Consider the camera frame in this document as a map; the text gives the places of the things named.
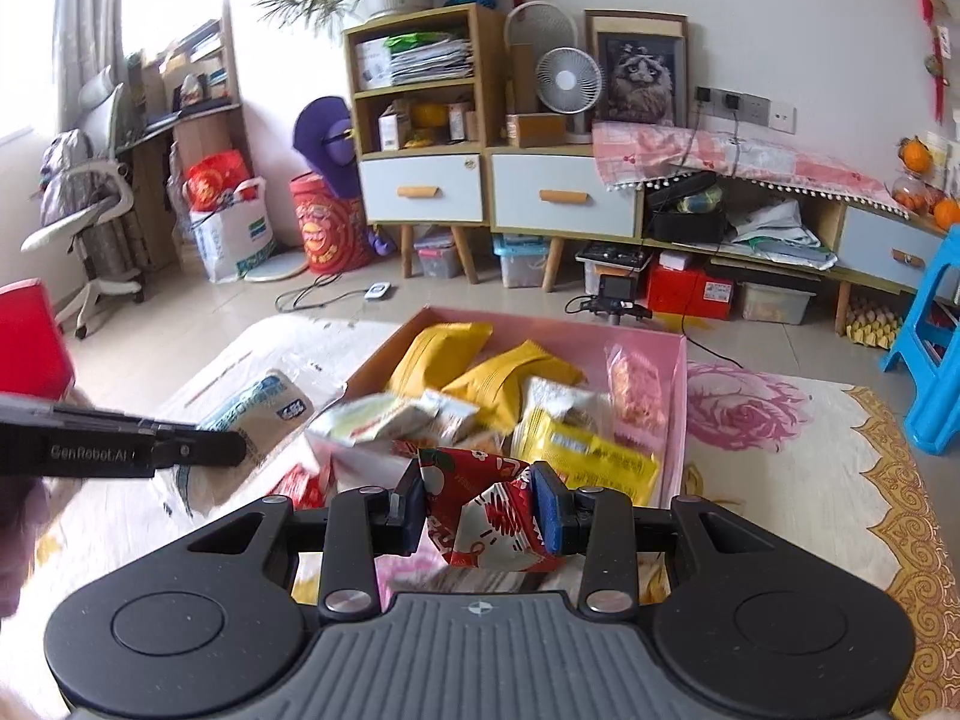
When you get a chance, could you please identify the white office chair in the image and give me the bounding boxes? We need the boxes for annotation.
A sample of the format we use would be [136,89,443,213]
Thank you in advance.
[21,68,143,340]

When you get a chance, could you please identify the pink rice cracker pack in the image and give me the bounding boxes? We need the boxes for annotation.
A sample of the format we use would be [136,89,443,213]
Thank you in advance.
[607,344,669,436]

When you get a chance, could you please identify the pink cardboard box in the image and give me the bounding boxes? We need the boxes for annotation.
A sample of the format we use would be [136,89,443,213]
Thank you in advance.
[311,307,686,507]

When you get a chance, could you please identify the framed cat picture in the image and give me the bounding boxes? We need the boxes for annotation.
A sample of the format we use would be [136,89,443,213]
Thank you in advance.
[584,8,688,127]

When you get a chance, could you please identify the yellow snack bag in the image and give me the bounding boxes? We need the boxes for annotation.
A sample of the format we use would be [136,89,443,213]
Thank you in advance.
[387,322,493,398]
[443,340,586,434]

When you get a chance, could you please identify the wooden cabinet white drawers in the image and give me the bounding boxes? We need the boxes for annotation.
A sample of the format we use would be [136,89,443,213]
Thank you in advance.
[343,5,643,291]

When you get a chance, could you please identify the white desk fan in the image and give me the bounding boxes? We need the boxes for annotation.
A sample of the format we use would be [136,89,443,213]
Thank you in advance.
[535,46,604,145]

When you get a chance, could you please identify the red cylindrical gift box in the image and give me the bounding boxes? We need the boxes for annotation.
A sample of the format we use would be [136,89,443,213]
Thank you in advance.
[290,172,374,277]

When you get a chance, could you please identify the yellow printed snack pack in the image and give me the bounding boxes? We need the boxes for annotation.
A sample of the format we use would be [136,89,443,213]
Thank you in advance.
[511,408,661,507]

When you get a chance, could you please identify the floral tablecloth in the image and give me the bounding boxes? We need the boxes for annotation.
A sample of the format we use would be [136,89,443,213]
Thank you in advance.
[10,362,958,718]

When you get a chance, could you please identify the white paper shopping bag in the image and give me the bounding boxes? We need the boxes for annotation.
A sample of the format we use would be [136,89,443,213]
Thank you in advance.
[182,149,277,283]

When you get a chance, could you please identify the white snack packet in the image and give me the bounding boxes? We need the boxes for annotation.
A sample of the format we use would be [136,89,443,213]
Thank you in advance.
[514,377,613,440]

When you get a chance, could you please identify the red white candy bag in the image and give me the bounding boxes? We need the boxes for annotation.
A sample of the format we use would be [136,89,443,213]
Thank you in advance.
[418,449,563,574]

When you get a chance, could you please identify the purple plush toy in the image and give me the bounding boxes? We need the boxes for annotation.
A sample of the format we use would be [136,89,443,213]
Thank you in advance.
[293,96,391,260]

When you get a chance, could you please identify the cream green biscuit pack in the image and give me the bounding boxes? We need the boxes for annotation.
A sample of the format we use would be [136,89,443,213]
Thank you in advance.
[309,394,438,445]

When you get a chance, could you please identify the pink cloth on shelf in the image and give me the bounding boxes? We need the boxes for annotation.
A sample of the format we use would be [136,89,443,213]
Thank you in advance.
[592,121,910,220]

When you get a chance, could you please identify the red storage box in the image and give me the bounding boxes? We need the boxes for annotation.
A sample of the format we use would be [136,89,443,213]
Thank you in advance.
[646,265,734,320]

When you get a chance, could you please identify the blue plastic stool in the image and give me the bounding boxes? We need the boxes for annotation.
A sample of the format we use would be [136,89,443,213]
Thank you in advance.
[880,224,960,455]

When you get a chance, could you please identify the white blue snack pack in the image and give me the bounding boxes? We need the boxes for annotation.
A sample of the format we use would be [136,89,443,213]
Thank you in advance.
[171,364,347,517]

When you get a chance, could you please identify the low wooden tv shelf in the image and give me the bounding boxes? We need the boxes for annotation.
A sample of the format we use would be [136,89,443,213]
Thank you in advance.
[640,169,946,335]

